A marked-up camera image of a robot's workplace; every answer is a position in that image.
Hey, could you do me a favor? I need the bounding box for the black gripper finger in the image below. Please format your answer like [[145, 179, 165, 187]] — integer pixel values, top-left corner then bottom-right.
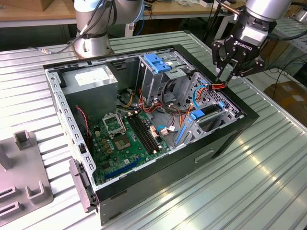
[[211, 40, 237, 84], [224, 56, 266, 85]]

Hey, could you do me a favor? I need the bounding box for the orange red power wire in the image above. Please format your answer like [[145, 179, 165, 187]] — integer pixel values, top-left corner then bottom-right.
[[178, 80, 227, 131]]

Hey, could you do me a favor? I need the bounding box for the hard disk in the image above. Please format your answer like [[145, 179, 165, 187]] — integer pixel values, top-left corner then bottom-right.
[[174, 101, 226, 145]]

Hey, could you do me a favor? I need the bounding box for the grey perforated disk bay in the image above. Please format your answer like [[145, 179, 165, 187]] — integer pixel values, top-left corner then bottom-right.
[[172, 71, 245, 148]]

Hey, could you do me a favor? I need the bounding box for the labelled cardboard box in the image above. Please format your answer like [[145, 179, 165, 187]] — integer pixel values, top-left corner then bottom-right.
[[263, 80, 307, 120]]

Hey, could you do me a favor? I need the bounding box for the metal slat side table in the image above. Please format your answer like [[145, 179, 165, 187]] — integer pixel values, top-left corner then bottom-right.
[[236, 18, 307, 70]]

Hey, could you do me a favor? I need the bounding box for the wooden workbench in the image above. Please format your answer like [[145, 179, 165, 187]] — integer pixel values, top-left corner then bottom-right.
[[0, 0, 291, 46]]

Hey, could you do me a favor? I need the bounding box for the blue plastic drive latch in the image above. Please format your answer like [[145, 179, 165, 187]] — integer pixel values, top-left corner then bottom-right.
[[144, 54, 172, 74]]

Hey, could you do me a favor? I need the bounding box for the silver metal cylinder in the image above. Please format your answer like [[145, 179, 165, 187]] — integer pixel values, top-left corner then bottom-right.
[[294, 9, 307, 23]]

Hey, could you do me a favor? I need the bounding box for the grey optical drive cage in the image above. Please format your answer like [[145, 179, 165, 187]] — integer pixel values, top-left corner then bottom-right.
[[135, 49, 195, 106]]

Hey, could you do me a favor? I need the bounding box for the black RAM slot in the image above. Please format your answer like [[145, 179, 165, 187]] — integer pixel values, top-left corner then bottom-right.
[[133, 114, 160, 151], [126, 115, 154, 154]]

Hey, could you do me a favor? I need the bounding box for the white power supply label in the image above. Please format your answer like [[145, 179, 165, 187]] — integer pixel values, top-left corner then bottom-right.
[[74, 69, 114, 86]]

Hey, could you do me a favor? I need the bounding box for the black open PC case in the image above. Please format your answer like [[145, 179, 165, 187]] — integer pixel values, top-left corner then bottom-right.
[[42, 44, 260, 226]]

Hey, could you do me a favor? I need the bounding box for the grey power supply unit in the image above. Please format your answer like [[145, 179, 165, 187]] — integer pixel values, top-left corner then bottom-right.
[[61, 64, 118, 123]]

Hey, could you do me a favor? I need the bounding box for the green motherboard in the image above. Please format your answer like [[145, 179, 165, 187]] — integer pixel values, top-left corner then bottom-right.
[[90, 111, 172, 185]]

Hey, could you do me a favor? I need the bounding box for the CPU socket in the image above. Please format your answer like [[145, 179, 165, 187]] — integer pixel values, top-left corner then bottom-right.
[[112, 134, 133, 152]]

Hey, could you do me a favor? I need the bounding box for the metal socket cover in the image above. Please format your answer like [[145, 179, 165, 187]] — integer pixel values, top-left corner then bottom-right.
[[102, 112, 127, 139]]

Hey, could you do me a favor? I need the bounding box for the blue expansion slot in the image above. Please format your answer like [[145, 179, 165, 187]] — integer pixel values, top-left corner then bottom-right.
[[103, 157, 142, 180]]

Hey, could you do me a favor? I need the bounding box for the plain brown cardboard box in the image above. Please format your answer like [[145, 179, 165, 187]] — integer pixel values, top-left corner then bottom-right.
[[39, 0, 75, 12]]

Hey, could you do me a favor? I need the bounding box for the grey parts rack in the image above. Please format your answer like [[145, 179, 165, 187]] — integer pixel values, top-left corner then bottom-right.
[[0, 130, 55, 221]]

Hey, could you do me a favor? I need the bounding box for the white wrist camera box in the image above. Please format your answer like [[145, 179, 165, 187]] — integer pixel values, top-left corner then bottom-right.
[[239, 18, 276, 48]]

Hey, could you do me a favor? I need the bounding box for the blue data wire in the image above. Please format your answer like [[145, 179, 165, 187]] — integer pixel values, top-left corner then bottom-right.
[[191, 80, 207, 110]]

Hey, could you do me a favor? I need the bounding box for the blue wire with white plug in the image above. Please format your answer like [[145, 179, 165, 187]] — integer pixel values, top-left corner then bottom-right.
[[158, 124, 180, 137]]

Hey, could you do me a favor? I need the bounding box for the orange yellow wire bundle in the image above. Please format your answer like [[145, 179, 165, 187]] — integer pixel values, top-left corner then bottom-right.
[[116, 88, 168, 116]]

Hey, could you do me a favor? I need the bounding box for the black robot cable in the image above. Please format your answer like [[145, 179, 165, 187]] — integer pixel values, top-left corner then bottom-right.
[[28, 0, 107, 55]]

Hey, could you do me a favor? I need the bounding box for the grey plastic case handle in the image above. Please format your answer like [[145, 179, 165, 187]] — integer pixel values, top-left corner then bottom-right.
[[69, 158, 99, 213]]

